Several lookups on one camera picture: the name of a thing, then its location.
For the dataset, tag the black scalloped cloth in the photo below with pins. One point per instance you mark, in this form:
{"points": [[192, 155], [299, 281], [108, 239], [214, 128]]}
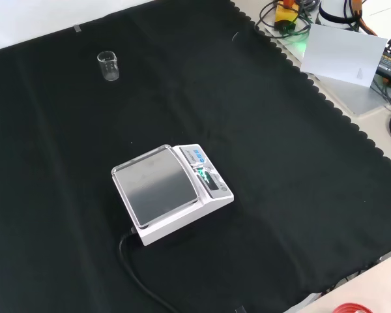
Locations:
{"points": [[247, 130]]}

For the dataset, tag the beige side board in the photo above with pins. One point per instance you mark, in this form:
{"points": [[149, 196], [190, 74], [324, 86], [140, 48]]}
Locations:
{"points": [[361, 287]]}

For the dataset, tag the white card board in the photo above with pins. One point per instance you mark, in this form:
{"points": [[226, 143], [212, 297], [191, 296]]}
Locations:
{"points": [[339, 52]]}

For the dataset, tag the white electronic balance steel pan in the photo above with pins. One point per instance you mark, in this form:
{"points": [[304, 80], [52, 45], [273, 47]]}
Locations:
{"points": [[156, 182]]}

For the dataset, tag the small clear glass beaker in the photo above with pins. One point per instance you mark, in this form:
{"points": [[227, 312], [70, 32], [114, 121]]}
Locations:
{"points": [[112, 78]]}

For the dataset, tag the clear tape strip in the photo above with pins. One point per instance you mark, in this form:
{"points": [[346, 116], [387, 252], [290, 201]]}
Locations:
{"points": [[77, 28], [240, 309]]}

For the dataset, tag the yellow stop button box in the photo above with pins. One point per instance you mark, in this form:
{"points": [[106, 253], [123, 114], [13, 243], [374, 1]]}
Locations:
{"points": [[285, 14]]}

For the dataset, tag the grey metal base plate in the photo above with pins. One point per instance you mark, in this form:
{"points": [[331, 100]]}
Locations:
{"points": [[355, 98]]}

